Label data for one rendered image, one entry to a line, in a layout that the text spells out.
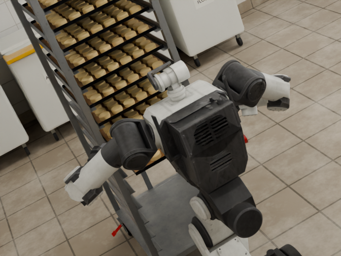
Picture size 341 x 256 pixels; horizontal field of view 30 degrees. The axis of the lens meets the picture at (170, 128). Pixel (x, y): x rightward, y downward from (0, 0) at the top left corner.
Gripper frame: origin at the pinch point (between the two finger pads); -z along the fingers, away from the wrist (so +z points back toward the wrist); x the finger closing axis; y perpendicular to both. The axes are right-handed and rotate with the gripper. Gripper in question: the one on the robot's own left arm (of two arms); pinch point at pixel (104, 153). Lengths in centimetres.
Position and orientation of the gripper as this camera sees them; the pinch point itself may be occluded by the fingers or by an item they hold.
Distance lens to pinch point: 268.3
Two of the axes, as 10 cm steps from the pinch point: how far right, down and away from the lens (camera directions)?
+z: -3.1, 5.8, -7.5
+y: -8.9, 1.0, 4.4
